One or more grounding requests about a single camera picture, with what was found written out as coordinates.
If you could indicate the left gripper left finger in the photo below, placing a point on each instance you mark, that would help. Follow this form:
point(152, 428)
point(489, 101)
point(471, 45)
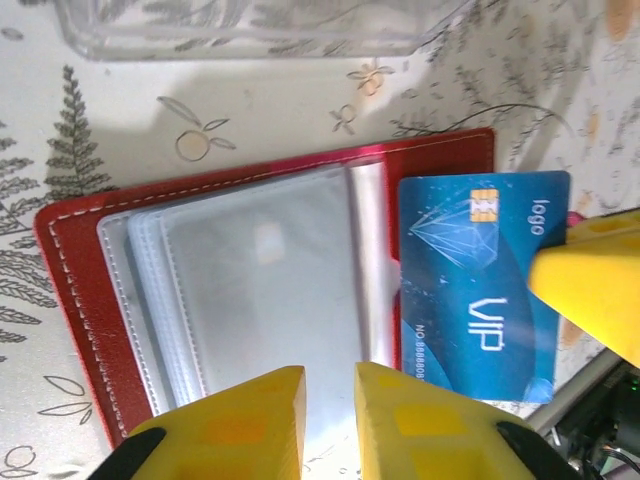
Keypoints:
point(235, 430)

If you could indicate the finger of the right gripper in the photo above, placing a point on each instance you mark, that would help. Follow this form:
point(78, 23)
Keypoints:
point(595, 290)

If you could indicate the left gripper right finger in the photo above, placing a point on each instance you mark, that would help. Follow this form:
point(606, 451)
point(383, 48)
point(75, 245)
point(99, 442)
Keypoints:
point(425, 435)

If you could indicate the blue VIP card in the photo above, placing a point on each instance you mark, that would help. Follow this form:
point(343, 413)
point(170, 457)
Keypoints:
point(450, 280)

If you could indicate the red leather card holder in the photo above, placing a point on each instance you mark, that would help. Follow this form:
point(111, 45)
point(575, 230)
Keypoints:
point(75, 260)

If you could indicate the clear box with blue item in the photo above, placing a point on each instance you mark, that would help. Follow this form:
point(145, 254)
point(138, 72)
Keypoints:
point(100, 47)

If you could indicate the aluminium frame profile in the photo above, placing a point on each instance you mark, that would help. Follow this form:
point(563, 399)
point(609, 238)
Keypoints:
point(575, 390)

